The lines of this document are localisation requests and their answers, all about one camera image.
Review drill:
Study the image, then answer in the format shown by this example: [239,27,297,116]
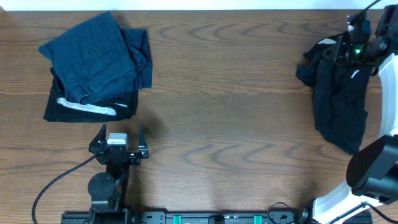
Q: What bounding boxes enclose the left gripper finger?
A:
[138,124,149,159]
[88,124,106,153]

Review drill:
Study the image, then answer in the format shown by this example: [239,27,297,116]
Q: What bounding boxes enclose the black polo shirt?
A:
[296,34,372,156]

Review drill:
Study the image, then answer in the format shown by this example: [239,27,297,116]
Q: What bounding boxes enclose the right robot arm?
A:
[296,5,397,223]

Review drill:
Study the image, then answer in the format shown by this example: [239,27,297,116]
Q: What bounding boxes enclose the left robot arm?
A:
[88,125,149,224]

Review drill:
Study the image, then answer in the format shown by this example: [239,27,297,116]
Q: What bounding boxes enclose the folded black garment white stripe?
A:
[44,68,138,123]

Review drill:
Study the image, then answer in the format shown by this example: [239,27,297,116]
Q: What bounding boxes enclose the folded dark blue shorts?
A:
[39,12,152,105]

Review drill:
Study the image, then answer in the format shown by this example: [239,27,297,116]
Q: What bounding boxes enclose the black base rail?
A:
[60,211,373,224]

